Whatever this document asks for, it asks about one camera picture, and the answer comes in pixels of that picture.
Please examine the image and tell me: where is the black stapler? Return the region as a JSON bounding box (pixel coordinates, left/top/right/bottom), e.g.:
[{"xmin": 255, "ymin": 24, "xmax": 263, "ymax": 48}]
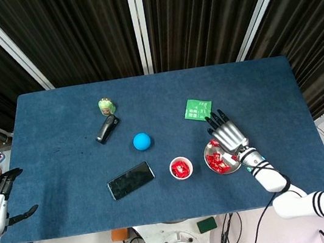
[{"xmin": 92, "ymin": 112, "xmax": 124, "ymax": 145}]

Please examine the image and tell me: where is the round metal plate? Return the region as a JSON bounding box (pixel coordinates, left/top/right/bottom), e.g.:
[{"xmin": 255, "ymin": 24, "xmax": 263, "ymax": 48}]
[{"xmin": 201, "ymin": 136, "xmax": 245, "ymax": 178}]

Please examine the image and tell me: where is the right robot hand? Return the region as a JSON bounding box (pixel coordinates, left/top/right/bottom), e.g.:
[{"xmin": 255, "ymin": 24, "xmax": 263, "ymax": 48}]
[{"xmin": 203, "ymin": 104, "xmax": 252, "ymax": 160}]

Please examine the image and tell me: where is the white paper cup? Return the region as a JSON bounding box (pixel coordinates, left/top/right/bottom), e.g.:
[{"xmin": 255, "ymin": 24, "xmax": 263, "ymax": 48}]
[{"xmin": 167, "ymin": 154, "xmax": 195, "ymax": 182}]

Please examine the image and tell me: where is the green sachet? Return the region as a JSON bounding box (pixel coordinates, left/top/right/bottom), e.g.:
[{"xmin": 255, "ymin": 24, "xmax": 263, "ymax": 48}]
[{"xmin": 181, "ymin": 95, "xmax": 216, "ymax": 125}]

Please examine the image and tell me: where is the blue table cloth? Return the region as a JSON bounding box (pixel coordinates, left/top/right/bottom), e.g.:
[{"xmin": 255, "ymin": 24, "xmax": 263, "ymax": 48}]
[{"xmin": 0, "ymin": 46, "xmax": 324, "ymax": 243}]

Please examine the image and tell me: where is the black smartphone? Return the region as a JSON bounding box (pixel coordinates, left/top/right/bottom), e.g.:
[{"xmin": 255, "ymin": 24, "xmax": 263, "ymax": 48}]
[{"xmin": 104, "ymin": 160, "xmax": 158, "ymax": 202}]

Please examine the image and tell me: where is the orange block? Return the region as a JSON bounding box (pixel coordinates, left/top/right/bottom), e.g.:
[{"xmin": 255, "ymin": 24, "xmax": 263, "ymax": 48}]
[{"xmin": 110, "ymin": 228, "xmax": 130, "ymax": 243}]

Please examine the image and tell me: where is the green wrapped snack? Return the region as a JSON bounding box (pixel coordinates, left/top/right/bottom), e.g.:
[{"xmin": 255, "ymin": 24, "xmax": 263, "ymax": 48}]
[{"xmin": 96, "ymin": 95, "xmax": 118, "ymax": 117}]

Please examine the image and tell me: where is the blue ball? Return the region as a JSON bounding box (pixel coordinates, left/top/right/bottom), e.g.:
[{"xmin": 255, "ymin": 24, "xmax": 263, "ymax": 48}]
[{"xmin": 132, "ymin": 131, "xmax": 154, "ymax": 153}]

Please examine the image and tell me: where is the green block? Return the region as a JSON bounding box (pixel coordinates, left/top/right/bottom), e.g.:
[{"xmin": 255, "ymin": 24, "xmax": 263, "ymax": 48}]
[{"xmin": 195, "ymin": 216, "xmax": 219, "ymax": 235}]

